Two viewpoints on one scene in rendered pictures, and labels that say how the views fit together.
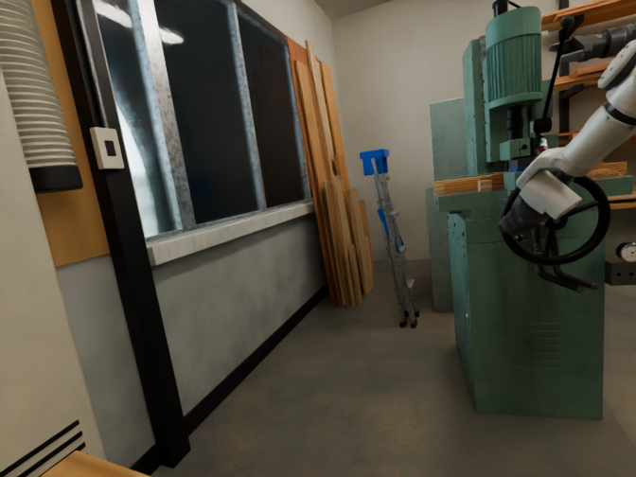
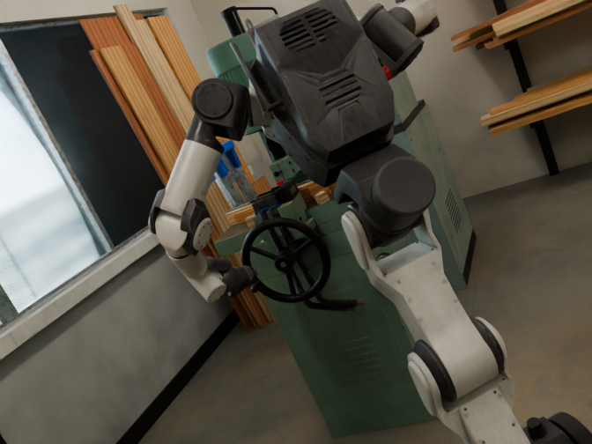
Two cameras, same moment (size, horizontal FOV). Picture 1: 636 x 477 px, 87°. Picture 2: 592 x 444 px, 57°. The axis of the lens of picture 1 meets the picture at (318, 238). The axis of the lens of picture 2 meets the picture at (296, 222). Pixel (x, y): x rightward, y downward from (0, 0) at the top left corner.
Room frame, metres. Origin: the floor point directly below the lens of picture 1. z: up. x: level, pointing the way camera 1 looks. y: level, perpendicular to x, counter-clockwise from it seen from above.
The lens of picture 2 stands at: (-0.63, -0.97, 1.30)
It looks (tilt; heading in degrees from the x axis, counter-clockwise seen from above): 13 degrees down; 6
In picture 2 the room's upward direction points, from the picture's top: 25 degrees counter-clockwise
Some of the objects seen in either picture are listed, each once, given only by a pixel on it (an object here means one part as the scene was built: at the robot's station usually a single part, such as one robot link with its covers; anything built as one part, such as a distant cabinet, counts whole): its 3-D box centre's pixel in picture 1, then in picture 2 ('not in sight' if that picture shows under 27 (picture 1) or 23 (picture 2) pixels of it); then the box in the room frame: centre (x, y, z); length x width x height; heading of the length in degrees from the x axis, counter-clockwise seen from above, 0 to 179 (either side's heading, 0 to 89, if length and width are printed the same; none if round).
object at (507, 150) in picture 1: (514, 151); (287, 167); (1.33, -0.81, 1.03); 0.14 x 0.07 x 0.09; 164
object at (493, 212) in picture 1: (521, 206); (305, 226); (1.26, -0.79, 0.82); 0.40 x 0.21 x 0.04; 74
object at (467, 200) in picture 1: (523, 194); (293, 219); (1.21, -0.77, 0.87); 0.61 x 0.30 x 0.06; 74
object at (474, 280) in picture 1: (511, 303); (360, 311); (1.43, -0.84, 0.36); 0.58 x 0.45 x 0.71; 164
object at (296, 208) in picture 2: (531, 183); (282, 216); (1.13, -0.75, 0.91); 0.15 x 0.14 x 0.09; 74
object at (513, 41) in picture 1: (513, 62); (247, 85); (1.31, -0.81, 1.35); 0.18 x 0.18 x 0.31
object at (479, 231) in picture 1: (508, 217); (322, 224); (1.43, -0.84, 0.76); 0.57 x 0.45 x 0.09; 164
